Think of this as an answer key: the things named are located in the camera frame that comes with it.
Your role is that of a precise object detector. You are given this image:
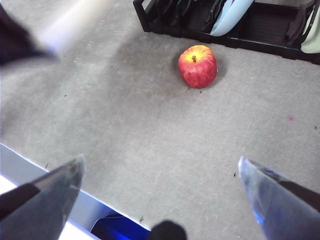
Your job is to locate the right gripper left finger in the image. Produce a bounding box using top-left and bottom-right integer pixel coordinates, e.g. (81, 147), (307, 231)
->
(0, 154), (86, 240)

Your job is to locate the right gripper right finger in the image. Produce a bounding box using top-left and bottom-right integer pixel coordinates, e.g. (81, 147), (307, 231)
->
(238, 156), (320, 240)

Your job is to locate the red apple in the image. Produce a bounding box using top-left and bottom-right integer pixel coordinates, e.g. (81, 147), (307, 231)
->
(177, 44), (218, 89)

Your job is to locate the green plate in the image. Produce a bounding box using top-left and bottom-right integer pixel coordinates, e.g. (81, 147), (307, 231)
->
(300, 4), (320, 54)

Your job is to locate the black plate rack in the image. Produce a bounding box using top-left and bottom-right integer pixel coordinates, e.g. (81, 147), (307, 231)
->
(132, 0), (320, 66)

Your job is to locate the blue plate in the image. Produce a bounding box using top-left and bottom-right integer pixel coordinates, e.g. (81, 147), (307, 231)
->
(209, 0), (255, 36)

